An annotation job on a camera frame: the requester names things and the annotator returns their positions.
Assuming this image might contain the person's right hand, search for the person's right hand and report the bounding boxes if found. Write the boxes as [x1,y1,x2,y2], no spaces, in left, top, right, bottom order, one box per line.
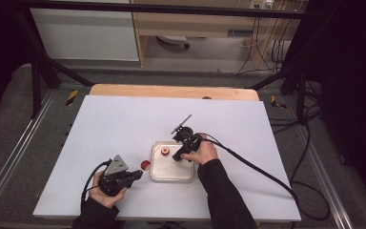
[180,133,219,167]

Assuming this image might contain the light wooden desk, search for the light wooden desk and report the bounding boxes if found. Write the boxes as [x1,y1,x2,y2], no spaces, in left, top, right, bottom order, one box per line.
[130,0,303,69]

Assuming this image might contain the black metal frame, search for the black metal frame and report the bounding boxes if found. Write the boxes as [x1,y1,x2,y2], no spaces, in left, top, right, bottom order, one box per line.
[12,0,318,123]

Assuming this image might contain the bundle of black cables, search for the bundle of black cables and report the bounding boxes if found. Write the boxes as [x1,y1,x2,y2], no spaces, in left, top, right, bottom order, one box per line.
[236,15,299,75]

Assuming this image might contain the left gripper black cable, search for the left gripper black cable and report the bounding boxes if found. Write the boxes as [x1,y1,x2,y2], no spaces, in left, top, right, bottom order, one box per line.
[80,158,112,213]

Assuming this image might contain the white chair base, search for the white chair base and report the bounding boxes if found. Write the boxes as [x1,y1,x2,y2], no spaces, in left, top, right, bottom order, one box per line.
[156,34,192,50]

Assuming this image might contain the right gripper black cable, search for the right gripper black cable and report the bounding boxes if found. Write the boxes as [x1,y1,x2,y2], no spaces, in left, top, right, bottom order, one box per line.
[198,132,332,221]

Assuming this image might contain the white cabinet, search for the white cabinet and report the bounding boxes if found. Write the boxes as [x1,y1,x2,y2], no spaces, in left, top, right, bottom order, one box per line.
[30,8,140,62]

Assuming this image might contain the person's left hand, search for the person's left hand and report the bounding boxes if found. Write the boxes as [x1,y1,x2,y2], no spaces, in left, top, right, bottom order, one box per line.
[88,171,129,210]

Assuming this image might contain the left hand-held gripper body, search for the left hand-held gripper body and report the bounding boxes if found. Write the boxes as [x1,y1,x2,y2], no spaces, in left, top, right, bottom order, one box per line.
[98,154,135,197]

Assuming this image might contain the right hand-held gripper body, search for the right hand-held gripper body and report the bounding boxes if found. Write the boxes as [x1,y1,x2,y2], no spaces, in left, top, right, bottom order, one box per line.
[171,114,203,155]

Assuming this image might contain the white rectangular tray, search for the white rectangular tray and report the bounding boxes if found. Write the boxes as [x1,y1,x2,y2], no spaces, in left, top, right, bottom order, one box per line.
[149,140,195,183]

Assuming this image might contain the aluminium floor rail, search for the aluminium floor rail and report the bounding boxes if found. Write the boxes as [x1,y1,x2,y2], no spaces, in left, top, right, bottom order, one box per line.
[295,123,355,229]
[0,90,58,211]

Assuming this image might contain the wooden table board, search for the wooden table board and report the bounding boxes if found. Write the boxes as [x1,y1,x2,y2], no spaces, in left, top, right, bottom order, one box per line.
[89,83,260,102]

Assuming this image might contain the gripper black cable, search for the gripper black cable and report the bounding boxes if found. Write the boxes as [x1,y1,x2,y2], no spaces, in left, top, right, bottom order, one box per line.
[80,158,112,213]
[198,132,332,221]

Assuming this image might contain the white power strip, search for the white power strip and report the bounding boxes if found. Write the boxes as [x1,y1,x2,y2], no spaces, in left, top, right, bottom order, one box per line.
[249,0,275,10]

